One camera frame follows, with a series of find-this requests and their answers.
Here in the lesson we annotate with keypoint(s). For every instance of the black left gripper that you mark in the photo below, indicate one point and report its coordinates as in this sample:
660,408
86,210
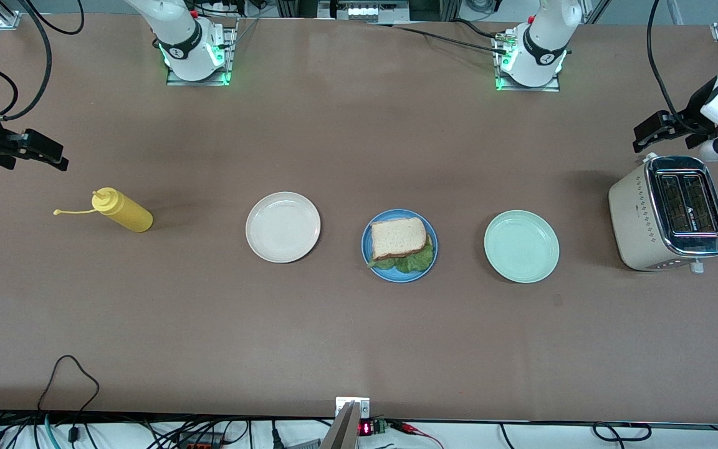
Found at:
693,114

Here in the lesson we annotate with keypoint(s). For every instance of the yellow mustard squeeze bottle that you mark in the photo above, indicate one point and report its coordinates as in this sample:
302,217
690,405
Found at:
125,215

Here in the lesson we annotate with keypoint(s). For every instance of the brown bread slice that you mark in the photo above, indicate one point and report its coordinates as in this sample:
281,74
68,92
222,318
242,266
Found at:
399,238

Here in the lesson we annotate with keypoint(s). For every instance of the green lettuce leaf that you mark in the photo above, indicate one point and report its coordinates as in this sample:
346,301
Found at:
409,265

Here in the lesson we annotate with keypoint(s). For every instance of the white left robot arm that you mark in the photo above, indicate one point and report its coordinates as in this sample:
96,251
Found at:
543,43

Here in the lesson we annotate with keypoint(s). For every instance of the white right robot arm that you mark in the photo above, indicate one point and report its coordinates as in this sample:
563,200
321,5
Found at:
184,37

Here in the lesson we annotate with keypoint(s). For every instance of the light green round plate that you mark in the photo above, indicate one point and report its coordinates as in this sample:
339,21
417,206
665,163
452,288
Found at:
521,246

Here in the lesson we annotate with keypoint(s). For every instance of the beige round plate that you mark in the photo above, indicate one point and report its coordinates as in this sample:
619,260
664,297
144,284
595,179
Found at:
283,227

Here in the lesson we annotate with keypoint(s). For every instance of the blue round plate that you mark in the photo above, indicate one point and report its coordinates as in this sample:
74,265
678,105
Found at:
399,278

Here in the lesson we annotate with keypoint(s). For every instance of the beige chrome toaster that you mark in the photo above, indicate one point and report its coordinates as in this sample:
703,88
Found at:
636,218

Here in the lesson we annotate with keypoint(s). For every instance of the small black adapter plug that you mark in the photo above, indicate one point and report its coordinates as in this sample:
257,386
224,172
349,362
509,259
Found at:
73,433

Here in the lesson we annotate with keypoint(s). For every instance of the grey lit control box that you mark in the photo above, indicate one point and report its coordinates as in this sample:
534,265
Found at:
362,11

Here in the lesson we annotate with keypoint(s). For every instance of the orange connector block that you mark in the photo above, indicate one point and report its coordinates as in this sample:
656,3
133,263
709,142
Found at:
203,444

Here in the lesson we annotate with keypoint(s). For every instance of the red digit display board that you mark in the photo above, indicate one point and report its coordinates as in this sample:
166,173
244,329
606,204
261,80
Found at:
368,428

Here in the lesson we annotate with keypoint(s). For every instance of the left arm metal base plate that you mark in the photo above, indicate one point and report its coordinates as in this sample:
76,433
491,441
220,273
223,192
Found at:
549,88

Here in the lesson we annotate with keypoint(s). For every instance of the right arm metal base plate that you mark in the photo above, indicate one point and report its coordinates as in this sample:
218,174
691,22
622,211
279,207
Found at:
175,81

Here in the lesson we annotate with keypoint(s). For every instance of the white metal bracket plate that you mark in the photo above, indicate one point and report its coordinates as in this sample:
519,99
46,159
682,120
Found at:
362,405

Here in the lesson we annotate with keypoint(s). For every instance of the grey aluminium camera post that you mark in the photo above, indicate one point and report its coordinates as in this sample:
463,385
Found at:
340,433

